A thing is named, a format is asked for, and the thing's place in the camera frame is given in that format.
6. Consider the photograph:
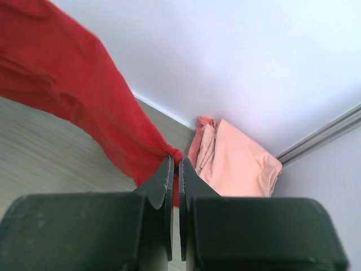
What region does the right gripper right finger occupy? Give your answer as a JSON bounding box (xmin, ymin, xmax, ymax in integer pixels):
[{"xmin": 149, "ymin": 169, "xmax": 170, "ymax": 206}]
[{"xmin": 179, "ymin": 158, "xmax": 349, "ymax": 270}]

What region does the pink folded t shirt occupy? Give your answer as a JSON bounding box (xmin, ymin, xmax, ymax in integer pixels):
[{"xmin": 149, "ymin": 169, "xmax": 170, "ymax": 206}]
[{"xmin": 194, "ymin": 120, "xmax": 282, "ymax": 197}]

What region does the red t shirt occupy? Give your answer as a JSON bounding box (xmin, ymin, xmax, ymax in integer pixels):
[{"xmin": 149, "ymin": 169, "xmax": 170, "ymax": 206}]
[{"xmin": 0, "ymin": 0, "xmax": 184, "ymax": 209}]

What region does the salmon folded t shirt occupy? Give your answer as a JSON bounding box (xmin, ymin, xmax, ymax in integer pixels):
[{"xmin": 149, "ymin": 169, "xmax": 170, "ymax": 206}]
[{"xmin": 187, "ymin": 116, "xmax": 218, "ymax": 168}]

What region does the right aluminium frame post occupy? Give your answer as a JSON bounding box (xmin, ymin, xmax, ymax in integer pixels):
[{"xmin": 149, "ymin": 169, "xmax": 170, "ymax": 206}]
[{"xmin": 277, "ymin": 104, "xmax": 360, "ymax": 166}]

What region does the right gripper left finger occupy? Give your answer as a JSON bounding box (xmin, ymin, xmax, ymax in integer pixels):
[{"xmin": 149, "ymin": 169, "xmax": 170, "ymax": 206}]
[{"xmin": 1, "ymin": 157, "xmax": 174, "ymax": 270}]

